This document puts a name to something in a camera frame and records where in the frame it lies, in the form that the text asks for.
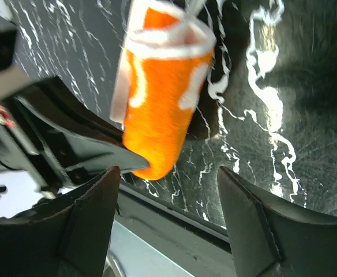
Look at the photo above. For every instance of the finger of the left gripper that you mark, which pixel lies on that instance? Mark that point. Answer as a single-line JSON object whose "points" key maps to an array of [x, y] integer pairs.
{"points": [[76, 141]]}

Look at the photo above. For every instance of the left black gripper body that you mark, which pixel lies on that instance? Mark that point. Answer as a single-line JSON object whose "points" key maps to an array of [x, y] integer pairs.
{"points": [[27, 137]]}

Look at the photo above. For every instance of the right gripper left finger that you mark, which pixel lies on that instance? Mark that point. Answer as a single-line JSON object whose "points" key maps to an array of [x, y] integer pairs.
{"points": [[68, 236]]}

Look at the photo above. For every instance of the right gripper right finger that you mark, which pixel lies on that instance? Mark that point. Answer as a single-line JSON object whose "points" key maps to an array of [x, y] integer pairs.
{"points": [[270, 236]]}

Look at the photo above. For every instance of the orange white patterned towel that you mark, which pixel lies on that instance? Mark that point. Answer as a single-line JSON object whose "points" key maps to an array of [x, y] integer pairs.
{"points": [[165, 58]]}

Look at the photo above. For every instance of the black marble pattern mat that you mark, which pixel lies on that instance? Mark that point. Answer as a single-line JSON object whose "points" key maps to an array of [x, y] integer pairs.
{"points": [[268, 109]]}

